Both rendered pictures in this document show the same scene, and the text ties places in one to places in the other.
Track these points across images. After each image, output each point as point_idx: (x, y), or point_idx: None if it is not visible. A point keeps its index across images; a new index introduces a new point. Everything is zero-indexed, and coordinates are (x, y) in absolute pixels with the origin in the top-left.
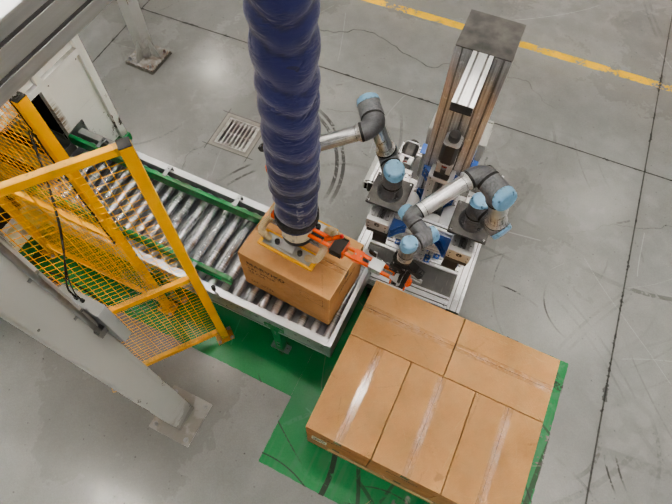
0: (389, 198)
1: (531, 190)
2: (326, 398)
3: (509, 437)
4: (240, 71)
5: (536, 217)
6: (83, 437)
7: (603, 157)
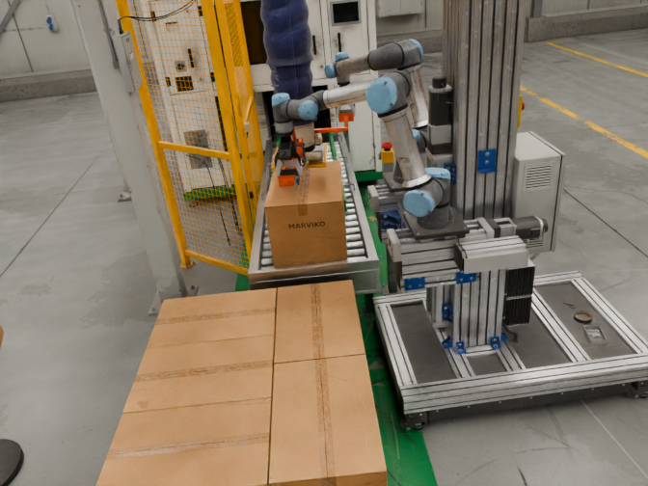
0: (394, 174)
1: None
2: (198, 299)
3: (225, 451)
4: None
5: None
6: (137, 270)
7: None
